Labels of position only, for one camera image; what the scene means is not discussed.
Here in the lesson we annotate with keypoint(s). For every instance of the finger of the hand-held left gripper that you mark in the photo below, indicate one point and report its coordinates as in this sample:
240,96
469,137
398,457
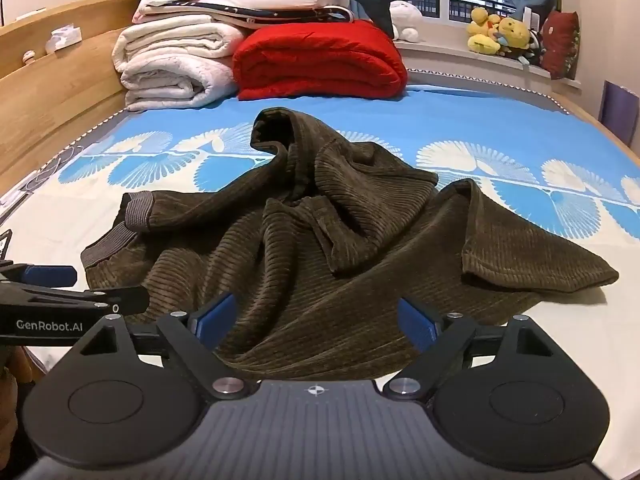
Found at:
125,300
50,275

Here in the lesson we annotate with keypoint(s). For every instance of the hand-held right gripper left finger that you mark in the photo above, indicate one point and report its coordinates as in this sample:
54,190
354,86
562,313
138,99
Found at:
216,316

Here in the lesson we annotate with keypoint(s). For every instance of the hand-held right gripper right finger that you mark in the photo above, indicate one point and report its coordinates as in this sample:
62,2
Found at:
415,321

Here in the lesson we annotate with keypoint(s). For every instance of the blue white printed bed sheet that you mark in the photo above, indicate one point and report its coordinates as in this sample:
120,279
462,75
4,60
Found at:
475,125

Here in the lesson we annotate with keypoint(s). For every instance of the white folded blanket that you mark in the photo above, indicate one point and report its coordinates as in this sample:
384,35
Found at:
165,65

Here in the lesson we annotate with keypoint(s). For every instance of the tissue packet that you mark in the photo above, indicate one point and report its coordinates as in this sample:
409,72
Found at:
64,37

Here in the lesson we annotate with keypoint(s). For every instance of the white window sill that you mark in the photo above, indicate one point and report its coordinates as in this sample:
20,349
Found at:
465,62

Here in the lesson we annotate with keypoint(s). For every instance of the red folded quilt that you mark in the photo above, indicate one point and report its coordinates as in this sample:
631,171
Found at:
315,60

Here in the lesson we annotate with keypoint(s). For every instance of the yellow plush toy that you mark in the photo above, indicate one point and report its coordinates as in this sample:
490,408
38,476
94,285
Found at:
482,30
514,35

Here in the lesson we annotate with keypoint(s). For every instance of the white plush toy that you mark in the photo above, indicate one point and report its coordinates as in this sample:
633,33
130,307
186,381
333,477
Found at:
406,20

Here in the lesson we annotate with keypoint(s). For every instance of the red cushion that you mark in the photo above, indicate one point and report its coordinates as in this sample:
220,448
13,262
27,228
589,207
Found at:
561,45

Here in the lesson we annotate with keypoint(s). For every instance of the wooden bed frame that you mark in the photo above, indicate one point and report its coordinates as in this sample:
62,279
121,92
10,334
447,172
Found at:
50,110

